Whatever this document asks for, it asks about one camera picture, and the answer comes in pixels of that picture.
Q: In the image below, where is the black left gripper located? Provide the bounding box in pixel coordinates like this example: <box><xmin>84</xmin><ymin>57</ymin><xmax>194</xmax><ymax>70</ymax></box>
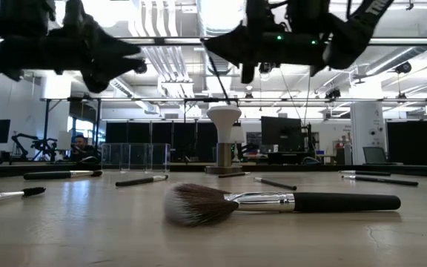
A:
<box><xmin>0</xmin><ymin>25</ymin><xmax>142</xmax><ymax>93</ymax></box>

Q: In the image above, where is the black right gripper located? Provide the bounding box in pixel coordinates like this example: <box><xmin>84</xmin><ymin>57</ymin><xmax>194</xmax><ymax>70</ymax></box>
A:
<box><xmin>202</xmin><ymin>22</ymin><xmax>329</xmax><ymax>84</ymax></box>

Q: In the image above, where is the black brush with silver ferrule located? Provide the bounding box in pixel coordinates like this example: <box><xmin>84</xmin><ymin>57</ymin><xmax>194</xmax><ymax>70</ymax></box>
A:
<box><xmin>115</xmin><ymin>174</ymin><xmax>169</xmax><ymax>188</ymax></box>

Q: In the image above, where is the black brush with dark tip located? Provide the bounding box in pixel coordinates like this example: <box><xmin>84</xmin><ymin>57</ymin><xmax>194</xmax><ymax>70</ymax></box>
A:
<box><xmin>23</xmin><ymin>169</ymin><xmax>104</xmax><ymax>181</ymax></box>

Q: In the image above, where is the thin black eyeliner brush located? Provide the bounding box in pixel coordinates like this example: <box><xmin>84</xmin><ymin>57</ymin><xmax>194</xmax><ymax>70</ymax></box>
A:
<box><xmin>254</xmin><ymin>177</ymin><xmax>298</xmax><ymax>191</ymax></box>

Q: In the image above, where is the black mascara spoolie wand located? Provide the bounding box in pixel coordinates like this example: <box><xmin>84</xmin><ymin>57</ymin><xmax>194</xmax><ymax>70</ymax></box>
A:
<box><xmin>0</xmin><ymin>186</ymin><xmax>47</xmax><ymax>207</ymax></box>

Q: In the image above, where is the large powder brush black handle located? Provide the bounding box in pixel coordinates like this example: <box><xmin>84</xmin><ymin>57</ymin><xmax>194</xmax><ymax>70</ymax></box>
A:
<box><xmin>163</xmin><ymin>182</ymin><xmax>402</xmax><ymax>228</ymax></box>

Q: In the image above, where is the long slim black makeup brush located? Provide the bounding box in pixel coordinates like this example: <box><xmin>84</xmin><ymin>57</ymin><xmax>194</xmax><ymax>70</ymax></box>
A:
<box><xmin>340</xmin><ymin>174</ymin><xmax>420</xmax><ymax>187</ymax></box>

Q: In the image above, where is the small white background lamp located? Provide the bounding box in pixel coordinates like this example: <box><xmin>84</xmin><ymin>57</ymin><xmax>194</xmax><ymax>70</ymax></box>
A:
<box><xmin>230</xmin><ymin>124</ymin><xmax>246</xmax><ymax>163</ymax></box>

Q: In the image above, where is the person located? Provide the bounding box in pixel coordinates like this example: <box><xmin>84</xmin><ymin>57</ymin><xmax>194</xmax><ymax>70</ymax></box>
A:
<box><xmin>68</xmin><ymin>134</ymin><xmax>102</xmax><ymax>163</ymax></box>

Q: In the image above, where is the black computer monitor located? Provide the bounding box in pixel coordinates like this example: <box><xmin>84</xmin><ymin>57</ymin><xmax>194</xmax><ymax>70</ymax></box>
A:
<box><xmin>260</xmin><ymin>116</ymin><xmax>304</xmax><ymax>153</ymax></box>

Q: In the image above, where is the black partition panel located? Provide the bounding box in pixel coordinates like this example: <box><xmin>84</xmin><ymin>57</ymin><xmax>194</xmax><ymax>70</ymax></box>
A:
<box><xmin>105</xmin><ymin>121</ymin><xmax>219</xmax><ymax>163</ymax></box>
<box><xmin>386</xmin><ymin>120</ymin><xmax>427</xmax><ymax>166</ymax></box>

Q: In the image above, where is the clear acrylic organizer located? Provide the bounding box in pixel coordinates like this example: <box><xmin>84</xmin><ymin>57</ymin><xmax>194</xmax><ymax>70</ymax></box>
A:
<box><xmin>100</xmin><ymin>142</ymin><xmax>171</xmax><ymax>174</ymax></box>

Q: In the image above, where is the black desk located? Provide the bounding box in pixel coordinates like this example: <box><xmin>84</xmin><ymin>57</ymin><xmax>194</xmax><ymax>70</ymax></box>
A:
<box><xmin>266</xmin><ymin>150</ymin><xmax>305</xmax><ymax>165</ymax></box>

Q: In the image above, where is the short black makeup pencil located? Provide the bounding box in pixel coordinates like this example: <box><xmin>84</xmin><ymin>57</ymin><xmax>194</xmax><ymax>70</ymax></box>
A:
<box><xmin>218</xmin><ymin>171</ymin><xmax>252</xmax><ymax>179</ymax></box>

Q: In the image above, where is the white round pillar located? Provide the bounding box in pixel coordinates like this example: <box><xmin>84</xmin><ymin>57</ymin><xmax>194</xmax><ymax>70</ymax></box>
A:
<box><xmin>349</xmin><ymin>102</ymin><xmax>387</xmax><ymax>165</ymax></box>

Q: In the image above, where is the grey office chair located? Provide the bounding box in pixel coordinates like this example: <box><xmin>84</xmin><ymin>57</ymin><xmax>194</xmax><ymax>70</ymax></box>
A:
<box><xmin>362</xmin><ymin>146</ymin><xmax>389</xmax><ymax>165</ymax></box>

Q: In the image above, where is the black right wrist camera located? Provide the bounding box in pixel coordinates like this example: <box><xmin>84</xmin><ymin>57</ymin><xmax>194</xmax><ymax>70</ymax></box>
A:
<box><xmin>245</xmin><ymin>0</ymin><xmax>270</xmax><ymax>36</ymax></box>

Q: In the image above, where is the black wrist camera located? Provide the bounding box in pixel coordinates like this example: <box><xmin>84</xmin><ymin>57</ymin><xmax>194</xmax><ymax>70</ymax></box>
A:
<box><xmin>245</xmin><ymin>0</ymin><xmax>270</xmax><ymax>36</ymax></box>
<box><xmin>63</xmin><ymin>0</ymin><xmax>89</xmax><ymax>30</ymax></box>

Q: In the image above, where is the silver ceiling air duct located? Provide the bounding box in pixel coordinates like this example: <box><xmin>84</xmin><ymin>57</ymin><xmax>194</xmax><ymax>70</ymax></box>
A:
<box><xmin>196</xmin><ymin>0</ymin><xmax>248</xmax><ymax>77</ymax></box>

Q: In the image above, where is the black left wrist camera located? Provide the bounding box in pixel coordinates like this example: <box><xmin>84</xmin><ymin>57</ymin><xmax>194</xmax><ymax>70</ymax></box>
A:
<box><xmin>63</xmin><ymin>0</ymin><xmax>89</xmax><ymax>30</ymax></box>

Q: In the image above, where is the black overhead frame beam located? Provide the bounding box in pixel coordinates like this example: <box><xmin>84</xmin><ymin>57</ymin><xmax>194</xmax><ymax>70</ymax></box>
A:
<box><xmin>116</xmin><ymin>36</ymin><xmax>427</xmax><ymax>47</ymax></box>

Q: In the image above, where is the black background rig frame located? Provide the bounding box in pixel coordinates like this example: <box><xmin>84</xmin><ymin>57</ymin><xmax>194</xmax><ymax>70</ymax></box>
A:
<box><xmin>41</xmin><ymin>96</ymin><xmax>427</xmax><ymax>164</ymax></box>

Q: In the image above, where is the black table edge rail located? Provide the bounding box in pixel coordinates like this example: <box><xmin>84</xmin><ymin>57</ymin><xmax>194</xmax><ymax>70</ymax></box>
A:
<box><xmin>0</xmin><ymin>162</ymin><xmax>427</xmax><ymax>180</ymax></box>

